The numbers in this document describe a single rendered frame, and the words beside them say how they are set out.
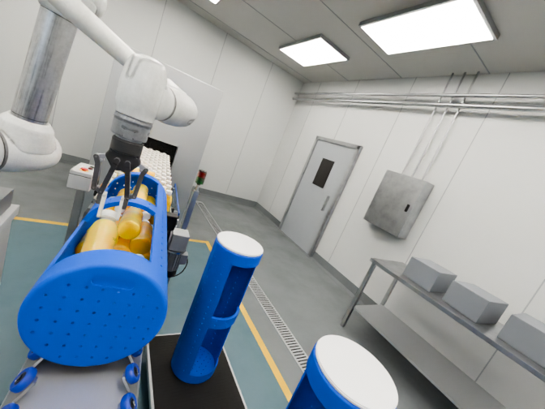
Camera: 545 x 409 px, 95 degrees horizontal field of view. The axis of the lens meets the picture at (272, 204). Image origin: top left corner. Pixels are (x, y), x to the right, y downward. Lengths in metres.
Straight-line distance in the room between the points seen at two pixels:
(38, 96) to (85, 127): 4.56
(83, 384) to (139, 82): 0.72
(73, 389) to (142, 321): 0.19
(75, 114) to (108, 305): 5.23
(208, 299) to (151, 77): 1.12
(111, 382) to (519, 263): 3.42
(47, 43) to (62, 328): 0.90
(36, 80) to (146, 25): 4.68
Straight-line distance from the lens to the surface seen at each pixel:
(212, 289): 1.47
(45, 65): 1.24
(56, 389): 0.84
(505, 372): 3.67
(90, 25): 0.97
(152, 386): 1.84
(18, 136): 1.27
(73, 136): 5.86
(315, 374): 0.95
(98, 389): 0.83
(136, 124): 0.75
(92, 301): 0.71
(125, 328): 0.75
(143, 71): 0.74
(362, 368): 1.03
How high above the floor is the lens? 1.58
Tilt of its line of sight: 11 degrees down
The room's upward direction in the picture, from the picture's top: 22 degrees clockwise
